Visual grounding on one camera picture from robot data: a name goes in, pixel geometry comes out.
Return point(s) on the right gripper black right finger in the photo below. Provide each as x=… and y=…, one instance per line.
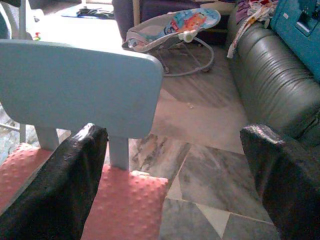
x=290, y=190

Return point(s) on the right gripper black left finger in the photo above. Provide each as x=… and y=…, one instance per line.
x=50, y=195

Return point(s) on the pink dotted pillow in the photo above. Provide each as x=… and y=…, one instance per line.
x=125, y=205

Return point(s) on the dark green leather sofa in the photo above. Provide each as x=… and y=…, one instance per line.
x=270, y=82

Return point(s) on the light blue child chair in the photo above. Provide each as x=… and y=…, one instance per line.
x=75, y=87

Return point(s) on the teal storage box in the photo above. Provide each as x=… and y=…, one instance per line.
x=290, y=32

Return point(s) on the pile of colourful clothes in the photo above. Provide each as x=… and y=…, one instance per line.
x=250, y=12

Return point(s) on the colourful baby bouncer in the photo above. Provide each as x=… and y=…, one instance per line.
x=190, y=20

